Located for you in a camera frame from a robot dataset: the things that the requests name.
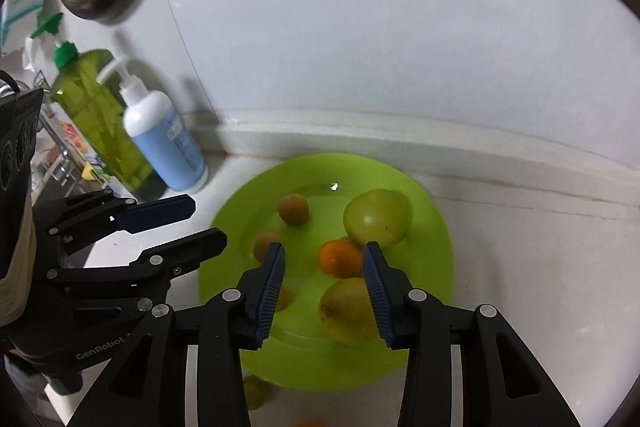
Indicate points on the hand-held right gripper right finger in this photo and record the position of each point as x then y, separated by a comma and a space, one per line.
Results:
380, 302

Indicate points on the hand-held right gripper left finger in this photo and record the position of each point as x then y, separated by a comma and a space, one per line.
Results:
267, 297

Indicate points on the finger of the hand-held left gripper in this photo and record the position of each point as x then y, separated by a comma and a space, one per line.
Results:
190, 249
155, 212

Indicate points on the orange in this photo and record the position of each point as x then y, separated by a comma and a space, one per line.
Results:
337, 259
284, 298

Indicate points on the yellow-green apple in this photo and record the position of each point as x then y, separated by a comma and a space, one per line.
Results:
345, 312

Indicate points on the brown longan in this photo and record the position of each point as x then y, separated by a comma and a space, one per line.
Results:
262, 247
293, 208

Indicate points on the green plate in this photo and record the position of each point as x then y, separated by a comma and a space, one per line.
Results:
320, 367

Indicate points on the green apple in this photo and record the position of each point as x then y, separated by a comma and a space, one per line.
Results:
375, 214

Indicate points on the small green fruit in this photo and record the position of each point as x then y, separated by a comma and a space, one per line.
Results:
256, 392

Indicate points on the white pump bottle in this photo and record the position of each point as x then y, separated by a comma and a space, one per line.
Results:
160, 132

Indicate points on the green dish soap bottle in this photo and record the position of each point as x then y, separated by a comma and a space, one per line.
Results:
95, 107

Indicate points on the paper towel package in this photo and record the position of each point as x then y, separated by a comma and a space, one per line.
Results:
22, 4

